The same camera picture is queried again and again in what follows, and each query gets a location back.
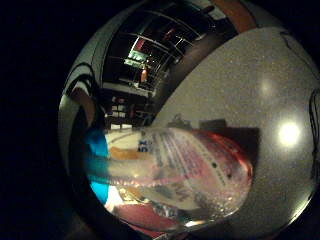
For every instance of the green lit sign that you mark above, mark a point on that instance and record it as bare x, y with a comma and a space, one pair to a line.
135, 57

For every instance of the clear plastic bottle blue cap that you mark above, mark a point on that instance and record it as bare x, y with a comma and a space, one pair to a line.
186, 166

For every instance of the the person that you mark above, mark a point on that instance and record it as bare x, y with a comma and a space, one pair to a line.
87, 103

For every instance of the dark glass window wall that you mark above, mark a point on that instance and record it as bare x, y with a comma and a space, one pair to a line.
156, 36

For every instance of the row of white boxes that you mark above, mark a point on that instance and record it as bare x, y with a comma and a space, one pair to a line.
118, 115

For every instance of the orange curved panel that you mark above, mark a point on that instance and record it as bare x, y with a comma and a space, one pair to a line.
235, 13

